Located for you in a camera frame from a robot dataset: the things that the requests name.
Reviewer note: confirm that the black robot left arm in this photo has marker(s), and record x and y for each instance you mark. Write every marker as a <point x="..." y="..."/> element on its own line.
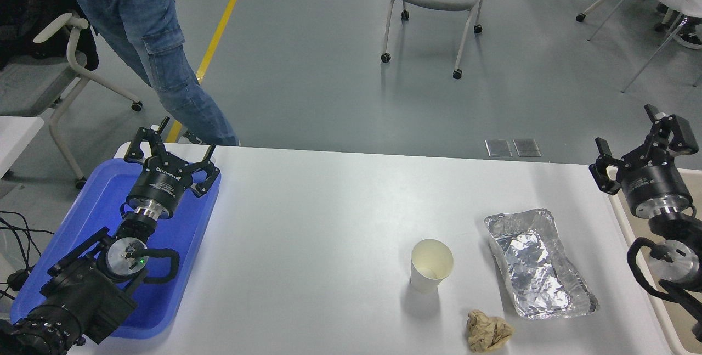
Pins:
<point x="82" y="294"/>

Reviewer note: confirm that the metal floor plate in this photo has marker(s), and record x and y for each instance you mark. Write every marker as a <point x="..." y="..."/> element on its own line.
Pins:
<point x="498" y="148"/>
<point x="526" y="147"/>

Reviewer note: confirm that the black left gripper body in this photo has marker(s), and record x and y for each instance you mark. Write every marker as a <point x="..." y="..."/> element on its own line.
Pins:
<point x="160" y="187"/>

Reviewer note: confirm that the black shoe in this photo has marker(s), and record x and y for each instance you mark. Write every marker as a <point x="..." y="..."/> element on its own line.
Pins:
<point x="692" y="41"/>

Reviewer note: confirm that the large pale bin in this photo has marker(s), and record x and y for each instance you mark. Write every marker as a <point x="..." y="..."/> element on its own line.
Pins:
<point x="635" y="227"/>

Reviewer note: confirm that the grey metal-legged chair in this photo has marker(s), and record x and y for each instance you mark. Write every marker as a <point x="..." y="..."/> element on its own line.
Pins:
<point x="654" y="53"/>

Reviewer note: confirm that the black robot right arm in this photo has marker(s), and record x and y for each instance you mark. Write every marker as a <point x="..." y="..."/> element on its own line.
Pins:
<point x="672" y="229"/>

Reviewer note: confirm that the person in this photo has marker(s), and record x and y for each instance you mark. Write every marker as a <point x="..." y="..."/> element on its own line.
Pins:
<point x="159" y="53"/>

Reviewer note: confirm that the crumpled silver foil tray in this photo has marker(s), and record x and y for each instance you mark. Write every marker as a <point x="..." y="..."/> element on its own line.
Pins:
<point x="535" y="267"/>

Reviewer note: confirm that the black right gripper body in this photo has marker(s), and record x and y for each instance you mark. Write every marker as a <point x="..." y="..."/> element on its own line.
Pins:
<point x="655" y="187"/>

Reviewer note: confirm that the small white table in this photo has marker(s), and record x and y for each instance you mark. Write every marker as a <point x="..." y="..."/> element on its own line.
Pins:
<point x="16" y="135"/>

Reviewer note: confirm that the crumpled tan paper ball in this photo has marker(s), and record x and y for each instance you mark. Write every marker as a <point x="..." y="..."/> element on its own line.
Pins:
<point x="488" y="333"/>

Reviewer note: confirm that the blue plastic tray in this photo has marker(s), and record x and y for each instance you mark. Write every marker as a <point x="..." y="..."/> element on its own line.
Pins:
<point x="186" y="229"/>

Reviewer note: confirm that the white paper cup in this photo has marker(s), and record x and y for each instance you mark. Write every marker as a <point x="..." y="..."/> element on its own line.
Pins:
<point x="425" y="281"/>

